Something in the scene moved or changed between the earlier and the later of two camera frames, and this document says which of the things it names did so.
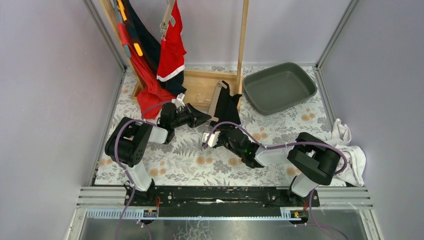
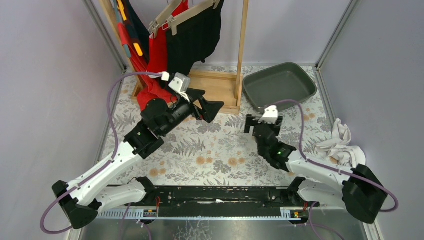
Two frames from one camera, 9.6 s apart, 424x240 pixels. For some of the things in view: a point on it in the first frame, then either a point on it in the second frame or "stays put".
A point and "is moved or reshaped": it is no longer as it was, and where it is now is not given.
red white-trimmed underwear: [171, 49] to [157, 59]
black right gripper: [222, 134] to [262, 124]
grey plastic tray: [272, 89] stays put
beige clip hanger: [164, 24] is moved or reshaped
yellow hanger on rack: [120, 6] stays put
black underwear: [227, 108] to [195, 40]
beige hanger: [211, 116] to [175, 19]
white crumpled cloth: [356, 156] stays put
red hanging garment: [150, 99] stays put
